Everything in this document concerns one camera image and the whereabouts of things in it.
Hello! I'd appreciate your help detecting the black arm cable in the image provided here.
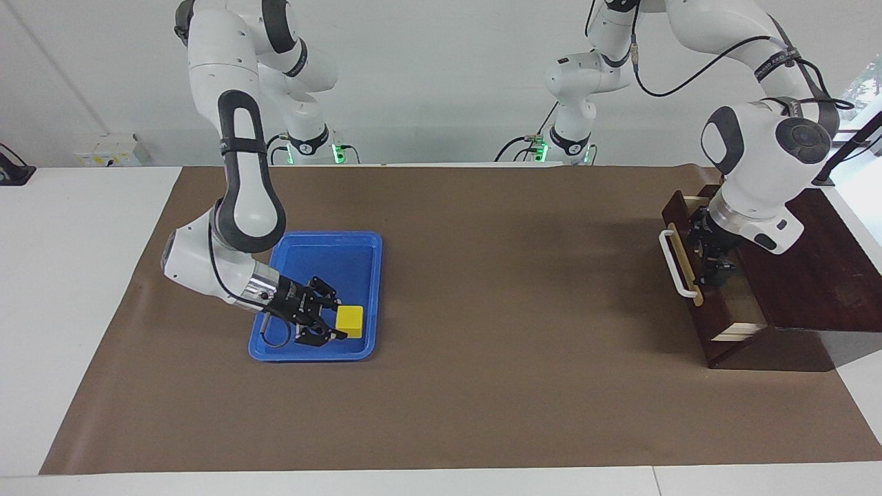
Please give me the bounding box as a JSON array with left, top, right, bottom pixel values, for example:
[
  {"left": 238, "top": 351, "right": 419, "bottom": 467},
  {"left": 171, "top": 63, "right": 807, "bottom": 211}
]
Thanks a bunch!
[
  {"left": 207, "top": 227, "right": 291, "bottom": 349},
  {"left": 586, "top": 0, "right": 855, "bottom": 111}
]

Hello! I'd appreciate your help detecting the brown table mat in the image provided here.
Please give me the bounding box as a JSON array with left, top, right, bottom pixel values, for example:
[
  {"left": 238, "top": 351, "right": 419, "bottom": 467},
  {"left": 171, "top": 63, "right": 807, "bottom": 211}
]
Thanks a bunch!
[{"left": 39, "top": 164, "right": 882, "bottom": 476}]

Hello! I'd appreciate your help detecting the black clamp mount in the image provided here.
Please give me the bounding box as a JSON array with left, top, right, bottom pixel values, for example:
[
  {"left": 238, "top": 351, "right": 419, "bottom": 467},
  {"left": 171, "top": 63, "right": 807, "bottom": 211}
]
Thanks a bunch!
[{"left": 0, "top": 143, "right": 37, "bottom": 187}]

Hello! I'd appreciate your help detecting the dark wooden drawer cabinet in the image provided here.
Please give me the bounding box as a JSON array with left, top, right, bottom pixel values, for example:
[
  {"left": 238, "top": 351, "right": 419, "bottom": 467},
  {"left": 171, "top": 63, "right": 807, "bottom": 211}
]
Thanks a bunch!
[{"left": 696, "top": 185, "right": 882, "bottom": 369}]

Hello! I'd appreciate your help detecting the black base cable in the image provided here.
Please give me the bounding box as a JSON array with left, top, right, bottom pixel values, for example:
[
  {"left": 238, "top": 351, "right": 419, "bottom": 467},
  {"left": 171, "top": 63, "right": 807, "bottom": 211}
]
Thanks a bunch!
[
  {"left": 260, "top": 134, "right": 289, "bottom": 166},
  {"left": 495, "top": 103, "right": 560, "bottom": 163}
]

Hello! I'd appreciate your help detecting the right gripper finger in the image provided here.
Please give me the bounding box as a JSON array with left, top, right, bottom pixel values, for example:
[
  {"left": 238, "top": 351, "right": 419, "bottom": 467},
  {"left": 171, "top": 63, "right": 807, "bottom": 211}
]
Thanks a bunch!
[
  {"left": 307, "top": 276, "right": 342, "bottom": 309},
  {"left": 294, "top": 320, "right": 349, "bottom": 345}
]

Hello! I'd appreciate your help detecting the black camera stand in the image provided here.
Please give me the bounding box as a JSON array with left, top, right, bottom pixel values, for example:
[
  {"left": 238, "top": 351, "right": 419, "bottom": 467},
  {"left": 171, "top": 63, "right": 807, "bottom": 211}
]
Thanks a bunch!
[{"left": 813, "top": 110, "right": 882, "bottom": 187}]

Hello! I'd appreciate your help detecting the white socket box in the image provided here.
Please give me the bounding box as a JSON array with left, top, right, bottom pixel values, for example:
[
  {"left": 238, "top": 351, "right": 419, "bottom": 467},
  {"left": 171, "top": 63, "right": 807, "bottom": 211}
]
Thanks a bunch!
[{"left": 74, "top": 134, "right": 151, "bottom": 167}]

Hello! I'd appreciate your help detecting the yellow cube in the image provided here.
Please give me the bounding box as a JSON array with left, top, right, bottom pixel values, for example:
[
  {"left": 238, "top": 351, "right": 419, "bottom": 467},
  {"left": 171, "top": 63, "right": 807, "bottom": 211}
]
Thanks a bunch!
[{"left": 336, "top": 305, "right": 365, "bottom": 340}]

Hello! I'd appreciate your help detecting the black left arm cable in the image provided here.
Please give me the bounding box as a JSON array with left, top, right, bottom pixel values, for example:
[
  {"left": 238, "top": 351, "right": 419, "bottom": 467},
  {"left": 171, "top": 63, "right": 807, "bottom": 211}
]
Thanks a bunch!
[{"left": 586, "top": 0, "right": 855, "bottom": 111}]

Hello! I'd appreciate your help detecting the wooden drawer with white handle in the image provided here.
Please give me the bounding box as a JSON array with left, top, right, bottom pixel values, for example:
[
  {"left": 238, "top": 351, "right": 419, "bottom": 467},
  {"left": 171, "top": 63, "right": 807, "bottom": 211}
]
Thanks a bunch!
[{"left": 659, "top": 189, "right": 768, "bottom": 343}]

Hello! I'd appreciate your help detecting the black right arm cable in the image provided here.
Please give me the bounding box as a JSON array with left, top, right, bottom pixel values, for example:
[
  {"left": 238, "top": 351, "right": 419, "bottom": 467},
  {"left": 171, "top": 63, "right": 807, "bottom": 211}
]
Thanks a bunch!
[{"left": 207, "top": 227, "right": 291, "bottom": 349}]

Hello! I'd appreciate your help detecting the blue plastic tray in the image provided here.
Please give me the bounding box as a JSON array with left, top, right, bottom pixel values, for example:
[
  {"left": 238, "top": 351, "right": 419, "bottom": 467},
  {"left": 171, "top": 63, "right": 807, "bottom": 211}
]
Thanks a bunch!
[{"left": 248, "top": 231, "right": 383, "bottom": 362}]

